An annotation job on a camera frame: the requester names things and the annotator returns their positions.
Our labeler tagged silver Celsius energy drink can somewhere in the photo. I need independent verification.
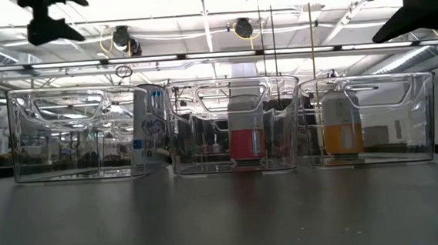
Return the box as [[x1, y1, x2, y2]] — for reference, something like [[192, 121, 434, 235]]
[[128, 82, 171, 172]]

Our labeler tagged orange Spindrift sparkling water can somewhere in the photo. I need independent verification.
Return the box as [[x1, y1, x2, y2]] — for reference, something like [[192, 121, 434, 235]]
[[319, 88, 365, 158]]

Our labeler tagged pink Spindrift sparkling water can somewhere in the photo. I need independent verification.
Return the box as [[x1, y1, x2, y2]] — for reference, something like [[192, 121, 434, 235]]
[[225, 92, 268, 168]]

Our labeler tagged clear plastic storage bin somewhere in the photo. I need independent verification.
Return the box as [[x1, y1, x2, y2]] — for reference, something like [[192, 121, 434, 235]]
[[296, 69, 438, 171], [5, 79, 173, 187], [163, 73, 306, 180]]

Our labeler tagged long overhead light bar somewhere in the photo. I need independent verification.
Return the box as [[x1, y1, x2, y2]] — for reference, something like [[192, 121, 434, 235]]
[[0, 35, 438, 76]]

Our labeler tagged black ceiling cable reel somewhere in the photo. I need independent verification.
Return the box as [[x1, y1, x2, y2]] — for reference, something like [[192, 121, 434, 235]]
[[233, 16, 254, 40], [110, 23, 144, 58]]

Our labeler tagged thin black hanging cable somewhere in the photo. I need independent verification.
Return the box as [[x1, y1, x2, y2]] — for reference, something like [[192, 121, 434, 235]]
[[268, 0, 278, 77], [255, 0, 266, 78]]

